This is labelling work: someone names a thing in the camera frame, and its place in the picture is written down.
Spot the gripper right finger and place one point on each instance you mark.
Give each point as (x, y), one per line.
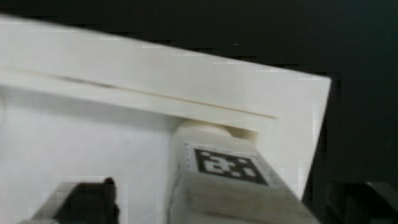
(361, 203)

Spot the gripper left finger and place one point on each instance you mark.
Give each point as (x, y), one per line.
(80, 204)

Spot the white square tabletop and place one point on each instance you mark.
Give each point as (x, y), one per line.
(77, 141)

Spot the white table leg with tag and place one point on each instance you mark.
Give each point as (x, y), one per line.
(226, 189)

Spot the white L-shaped obstacle fence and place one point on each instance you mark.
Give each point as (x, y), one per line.
(87, 65)

